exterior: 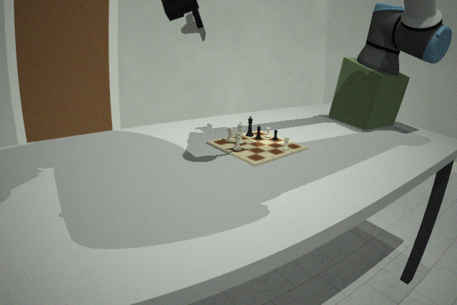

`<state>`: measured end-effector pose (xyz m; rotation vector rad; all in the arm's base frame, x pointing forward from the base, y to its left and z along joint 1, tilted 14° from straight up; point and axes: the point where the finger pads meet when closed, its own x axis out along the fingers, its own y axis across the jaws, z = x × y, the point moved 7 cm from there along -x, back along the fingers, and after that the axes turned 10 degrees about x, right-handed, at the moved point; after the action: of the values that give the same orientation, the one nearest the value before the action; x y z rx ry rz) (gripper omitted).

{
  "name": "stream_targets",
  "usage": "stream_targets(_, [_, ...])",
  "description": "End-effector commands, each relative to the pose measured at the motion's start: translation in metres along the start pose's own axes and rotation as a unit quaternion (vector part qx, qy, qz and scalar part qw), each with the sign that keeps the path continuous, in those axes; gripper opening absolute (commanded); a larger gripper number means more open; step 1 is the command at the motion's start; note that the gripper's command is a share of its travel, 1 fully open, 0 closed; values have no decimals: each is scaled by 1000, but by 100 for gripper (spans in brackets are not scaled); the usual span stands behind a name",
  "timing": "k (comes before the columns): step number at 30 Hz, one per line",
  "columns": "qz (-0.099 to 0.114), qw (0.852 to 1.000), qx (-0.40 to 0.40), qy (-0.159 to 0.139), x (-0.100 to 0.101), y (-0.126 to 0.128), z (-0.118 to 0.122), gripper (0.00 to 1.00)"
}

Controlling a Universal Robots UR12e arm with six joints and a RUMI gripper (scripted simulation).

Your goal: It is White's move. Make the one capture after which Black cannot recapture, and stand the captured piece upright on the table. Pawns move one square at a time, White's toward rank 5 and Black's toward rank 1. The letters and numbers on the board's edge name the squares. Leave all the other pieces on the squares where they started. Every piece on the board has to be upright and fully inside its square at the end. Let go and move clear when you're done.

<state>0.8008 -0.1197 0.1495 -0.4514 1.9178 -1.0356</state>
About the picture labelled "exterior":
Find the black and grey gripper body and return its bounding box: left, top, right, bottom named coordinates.
left=161, top=0, right=199, bottom=21

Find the brown and cream chessboard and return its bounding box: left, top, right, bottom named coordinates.
left=206, top=131, right=308, bottom=166

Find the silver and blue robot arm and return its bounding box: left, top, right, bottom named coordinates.
left=357, top=0, right=452, bottom=76

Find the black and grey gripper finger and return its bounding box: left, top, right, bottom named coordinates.
left=181, top=6, right=206, bottom=41

